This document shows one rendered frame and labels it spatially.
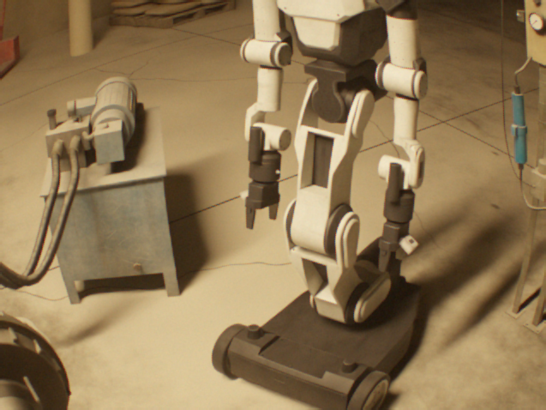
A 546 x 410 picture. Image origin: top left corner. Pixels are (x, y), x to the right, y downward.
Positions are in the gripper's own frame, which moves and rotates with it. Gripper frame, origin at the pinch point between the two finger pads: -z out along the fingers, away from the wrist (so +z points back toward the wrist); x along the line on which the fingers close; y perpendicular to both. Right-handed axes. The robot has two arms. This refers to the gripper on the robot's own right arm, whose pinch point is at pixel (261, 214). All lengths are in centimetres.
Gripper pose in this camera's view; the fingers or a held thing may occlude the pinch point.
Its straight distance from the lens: 211.4
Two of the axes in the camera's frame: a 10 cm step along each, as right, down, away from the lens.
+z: 0.6, -9.4, -3.3
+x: -6.1, 2.3, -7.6
